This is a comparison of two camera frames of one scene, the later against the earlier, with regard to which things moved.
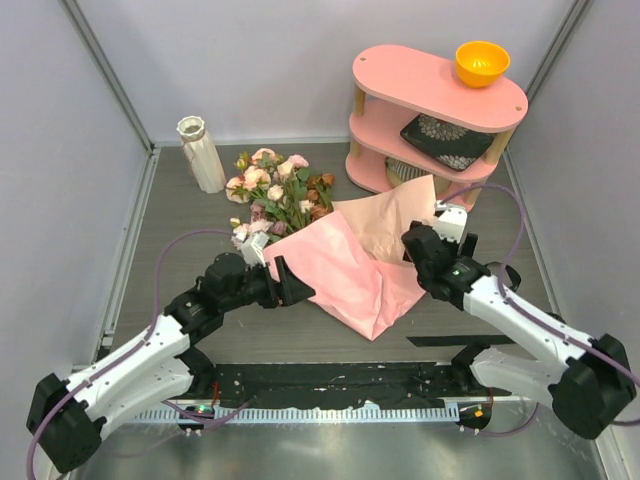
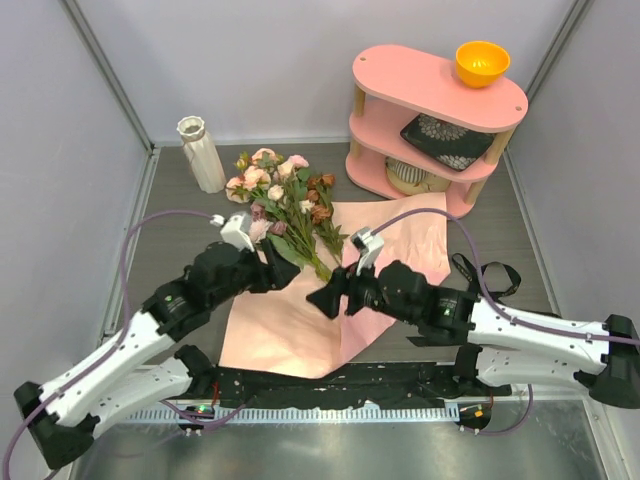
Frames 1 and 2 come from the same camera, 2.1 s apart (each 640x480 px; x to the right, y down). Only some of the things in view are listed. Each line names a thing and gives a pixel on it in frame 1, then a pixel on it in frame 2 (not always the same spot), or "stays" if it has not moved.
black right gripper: [452, 246] -> [327, 299]
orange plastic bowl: [480, 64] stays
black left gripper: [290, 288] -> [280, 271]
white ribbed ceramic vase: [206, 168] stays
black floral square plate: [453, 145] stays
